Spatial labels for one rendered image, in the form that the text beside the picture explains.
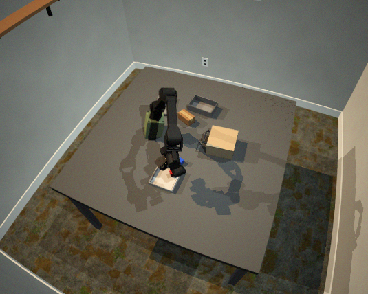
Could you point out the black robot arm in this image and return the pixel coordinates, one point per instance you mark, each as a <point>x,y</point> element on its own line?
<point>173,135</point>

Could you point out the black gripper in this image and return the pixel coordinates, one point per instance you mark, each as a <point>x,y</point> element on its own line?
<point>176,172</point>

